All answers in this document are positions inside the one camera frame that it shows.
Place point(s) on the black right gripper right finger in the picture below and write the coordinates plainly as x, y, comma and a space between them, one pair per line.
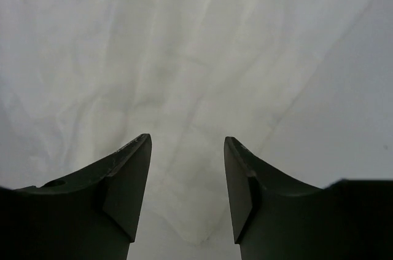
275, 216

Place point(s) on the white pleated skirt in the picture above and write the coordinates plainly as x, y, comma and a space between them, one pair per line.
80, 78

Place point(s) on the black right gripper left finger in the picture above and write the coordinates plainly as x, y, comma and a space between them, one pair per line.
92, 213

